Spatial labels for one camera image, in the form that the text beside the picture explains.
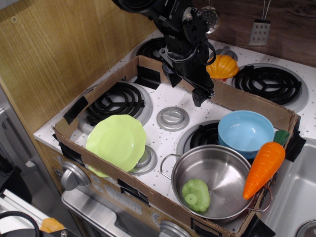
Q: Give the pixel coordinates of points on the black front right burner coil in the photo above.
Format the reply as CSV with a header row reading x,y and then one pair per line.
x,y
205,135

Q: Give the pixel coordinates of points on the orange object bottom left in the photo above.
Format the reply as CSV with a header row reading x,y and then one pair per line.
x,y
50,225

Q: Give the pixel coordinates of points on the black back left burner coil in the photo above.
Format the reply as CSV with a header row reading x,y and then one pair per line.
x,y
151,48

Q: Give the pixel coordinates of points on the hanging metal strainer ladle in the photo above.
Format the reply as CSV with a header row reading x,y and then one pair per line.
x,y
211,16

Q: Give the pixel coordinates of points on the green toy lettuce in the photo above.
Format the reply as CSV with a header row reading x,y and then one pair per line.
x,y
196,194

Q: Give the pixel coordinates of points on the black burner coil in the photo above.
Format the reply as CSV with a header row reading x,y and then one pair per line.
x,y
205,135
275,84
121,99
151,48

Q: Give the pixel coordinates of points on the silver stove knob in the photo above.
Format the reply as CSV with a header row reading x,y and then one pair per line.
x,y
227,51
173,119
146,163

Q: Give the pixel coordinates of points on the silver oven knob right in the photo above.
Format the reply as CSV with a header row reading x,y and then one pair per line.
x,y
170,229

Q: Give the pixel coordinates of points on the hanging metal grater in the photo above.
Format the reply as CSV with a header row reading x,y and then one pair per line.
x,y
261,27

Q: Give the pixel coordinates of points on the brown cardboard fence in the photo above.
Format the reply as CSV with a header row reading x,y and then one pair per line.
x,y
152,190

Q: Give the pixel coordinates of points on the orange plastic toy carrot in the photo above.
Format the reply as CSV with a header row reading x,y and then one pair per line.
x,y
266,163

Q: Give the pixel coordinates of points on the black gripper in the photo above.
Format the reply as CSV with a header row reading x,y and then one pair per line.
x,y
192,69

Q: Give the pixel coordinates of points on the silver front stove knob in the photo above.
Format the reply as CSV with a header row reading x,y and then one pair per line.
x,y
146,163

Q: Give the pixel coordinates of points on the stainless steel sink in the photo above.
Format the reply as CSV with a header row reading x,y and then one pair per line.
x,y
293,209

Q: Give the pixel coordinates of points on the black front left burner coil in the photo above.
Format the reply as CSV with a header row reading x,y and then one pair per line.
x,y
121,99

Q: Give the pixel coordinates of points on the light blue plastic bowl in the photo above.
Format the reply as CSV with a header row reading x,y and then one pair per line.
x,y
245,132

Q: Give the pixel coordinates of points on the silver oven door handle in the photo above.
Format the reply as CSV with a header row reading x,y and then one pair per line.
x,y
104,218

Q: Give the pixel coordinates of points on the orange toy pumpkin half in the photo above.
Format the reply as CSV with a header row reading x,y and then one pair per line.
x,y
223,67

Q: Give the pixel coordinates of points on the silver center stove knob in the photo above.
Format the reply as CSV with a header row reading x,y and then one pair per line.
x,y
173,119

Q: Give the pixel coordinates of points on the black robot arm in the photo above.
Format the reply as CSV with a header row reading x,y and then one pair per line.
x,y
186,52

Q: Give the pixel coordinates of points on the stainless steel pot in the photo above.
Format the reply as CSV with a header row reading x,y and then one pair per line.
x,y
224,171

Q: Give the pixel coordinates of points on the silver oven knob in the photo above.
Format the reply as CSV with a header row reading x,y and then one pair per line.
x,y
73,177
170,229

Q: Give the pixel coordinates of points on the silver oven knob left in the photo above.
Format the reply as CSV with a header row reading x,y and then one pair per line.
x,y
73,177

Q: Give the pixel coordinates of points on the black back right burner coil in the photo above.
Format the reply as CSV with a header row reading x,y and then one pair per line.
x,y
275,84

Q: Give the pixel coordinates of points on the silver back stove knob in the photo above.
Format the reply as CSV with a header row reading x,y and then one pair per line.
x,y
227,51

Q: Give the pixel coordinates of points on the light green plastic plate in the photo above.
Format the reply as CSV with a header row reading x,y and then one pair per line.
x,y
119,140

